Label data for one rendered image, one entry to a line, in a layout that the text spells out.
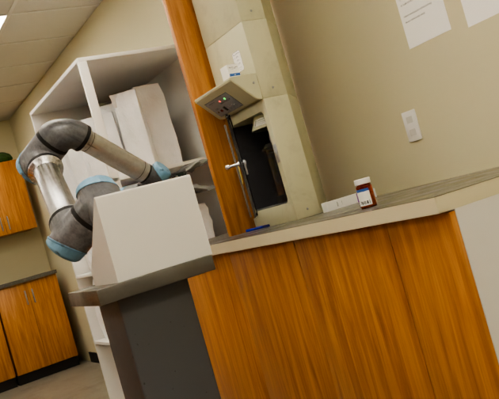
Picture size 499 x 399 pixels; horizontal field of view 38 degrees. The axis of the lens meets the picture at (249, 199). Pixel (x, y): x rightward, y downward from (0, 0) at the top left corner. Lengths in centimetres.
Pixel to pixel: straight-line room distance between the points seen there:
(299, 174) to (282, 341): 64
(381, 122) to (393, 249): 107
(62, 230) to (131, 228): 31
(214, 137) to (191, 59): 33
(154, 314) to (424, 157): 128
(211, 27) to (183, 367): 151
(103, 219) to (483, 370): 98
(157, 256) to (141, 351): 24
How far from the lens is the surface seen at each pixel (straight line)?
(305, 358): 243
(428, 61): 268
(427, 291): 187
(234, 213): 301
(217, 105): 291
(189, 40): 311
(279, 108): 277
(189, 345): 197
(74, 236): 212
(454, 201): 175
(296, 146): 277
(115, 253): 187
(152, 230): 191
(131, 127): 390
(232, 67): 279
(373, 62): 289
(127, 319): 191
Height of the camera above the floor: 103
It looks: 1 degrees up
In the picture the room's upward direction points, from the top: 16 degrees counter-clockwise
